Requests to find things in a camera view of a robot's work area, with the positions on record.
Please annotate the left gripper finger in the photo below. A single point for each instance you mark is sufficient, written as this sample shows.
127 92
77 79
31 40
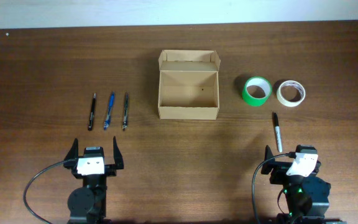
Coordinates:
118 158
72 156

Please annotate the blue pen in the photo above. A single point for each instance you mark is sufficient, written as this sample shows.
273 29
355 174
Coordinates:
109 109

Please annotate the black permanent marker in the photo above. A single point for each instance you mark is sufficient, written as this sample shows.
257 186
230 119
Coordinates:
277 132

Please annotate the dark grey pen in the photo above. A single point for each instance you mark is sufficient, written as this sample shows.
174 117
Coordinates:
125 118

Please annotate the black pen with clip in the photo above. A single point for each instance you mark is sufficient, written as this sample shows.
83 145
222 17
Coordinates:
92 111

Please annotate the green tape roll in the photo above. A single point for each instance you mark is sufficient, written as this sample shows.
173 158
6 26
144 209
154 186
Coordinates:
260 82

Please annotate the beige masking tape roll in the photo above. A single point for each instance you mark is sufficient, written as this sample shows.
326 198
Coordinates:
298 86

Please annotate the brown cardboard box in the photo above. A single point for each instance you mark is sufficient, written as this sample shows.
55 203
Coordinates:
188 84

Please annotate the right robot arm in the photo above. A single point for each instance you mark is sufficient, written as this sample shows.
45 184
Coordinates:
306 194

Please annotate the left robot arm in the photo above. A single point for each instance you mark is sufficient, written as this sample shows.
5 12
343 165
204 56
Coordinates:
87 204

